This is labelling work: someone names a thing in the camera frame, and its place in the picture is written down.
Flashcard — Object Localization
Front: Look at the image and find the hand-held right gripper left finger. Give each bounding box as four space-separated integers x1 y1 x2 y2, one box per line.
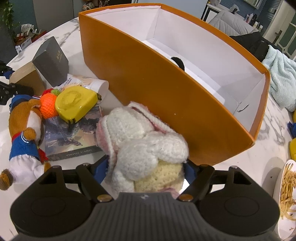
39 156 114 202

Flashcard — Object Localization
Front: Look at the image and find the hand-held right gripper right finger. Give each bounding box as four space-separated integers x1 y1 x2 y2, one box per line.
177 160 252 202

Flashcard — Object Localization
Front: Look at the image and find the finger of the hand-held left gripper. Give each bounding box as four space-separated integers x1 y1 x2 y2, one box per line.
0 60 13 78
0 81 34 105

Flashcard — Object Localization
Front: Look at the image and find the brown cardboard box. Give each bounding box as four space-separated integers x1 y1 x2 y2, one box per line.
9 61 46 96

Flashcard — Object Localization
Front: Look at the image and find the brown plush dog toy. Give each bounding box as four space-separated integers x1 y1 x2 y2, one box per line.
0 95 52 191

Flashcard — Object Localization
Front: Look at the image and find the orange crochet toy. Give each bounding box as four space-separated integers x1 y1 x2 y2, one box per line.
40 89 61 118

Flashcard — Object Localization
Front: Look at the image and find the illustrated card box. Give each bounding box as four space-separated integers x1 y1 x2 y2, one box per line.
44 107 104 161

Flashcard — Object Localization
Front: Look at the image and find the white crochet bunny toy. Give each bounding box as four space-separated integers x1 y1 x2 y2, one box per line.
96 101 189 200

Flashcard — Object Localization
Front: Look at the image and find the dark grey box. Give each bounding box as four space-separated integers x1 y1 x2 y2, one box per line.
32 36 69 87

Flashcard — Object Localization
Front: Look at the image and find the yellow plastic case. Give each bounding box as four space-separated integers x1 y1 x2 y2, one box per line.
55 86 102 122

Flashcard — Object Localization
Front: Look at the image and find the white cream tube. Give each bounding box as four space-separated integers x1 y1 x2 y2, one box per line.
54 74 109 100

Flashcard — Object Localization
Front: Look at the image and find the orange cardboard box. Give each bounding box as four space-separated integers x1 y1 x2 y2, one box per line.
79 3 271 166

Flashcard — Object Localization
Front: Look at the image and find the black and white plush toy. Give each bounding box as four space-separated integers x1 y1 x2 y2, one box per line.
171 56 185 71

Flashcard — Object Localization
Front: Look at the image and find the red cardboard box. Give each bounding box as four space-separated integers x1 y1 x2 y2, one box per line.
14 32 31 45

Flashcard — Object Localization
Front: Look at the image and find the green houseplant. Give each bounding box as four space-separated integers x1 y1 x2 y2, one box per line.
0 0 14 30

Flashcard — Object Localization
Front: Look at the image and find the pile of french fries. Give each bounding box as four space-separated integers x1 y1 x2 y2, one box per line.
280 162 296 220

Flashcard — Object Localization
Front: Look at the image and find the white plate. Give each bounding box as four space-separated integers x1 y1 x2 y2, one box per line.
276 159 296 240

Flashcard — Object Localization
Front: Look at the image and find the yellow and blue toy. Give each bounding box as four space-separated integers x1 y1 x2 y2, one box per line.
287 111 296 160

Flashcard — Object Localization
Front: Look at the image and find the light blue fleece blanket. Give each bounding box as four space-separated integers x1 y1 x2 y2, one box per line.
261 45 296 112

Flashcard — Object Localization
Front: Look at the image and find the black jacket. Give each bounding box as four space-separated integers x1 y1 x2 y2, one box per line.
229 31 284 63

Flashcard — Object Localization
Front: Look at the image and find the grey padded chair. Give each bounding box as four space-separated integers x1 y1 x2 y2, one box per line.
208 10 259 36

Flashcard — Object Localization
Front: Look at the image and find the row of toiletry bottles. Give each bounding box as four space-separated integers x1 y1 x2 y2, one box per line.
245 13 258 25

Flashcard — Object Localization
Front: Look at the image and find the white glass-panel door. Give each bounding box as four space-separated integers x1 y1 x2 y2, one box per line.
261 0 296 58

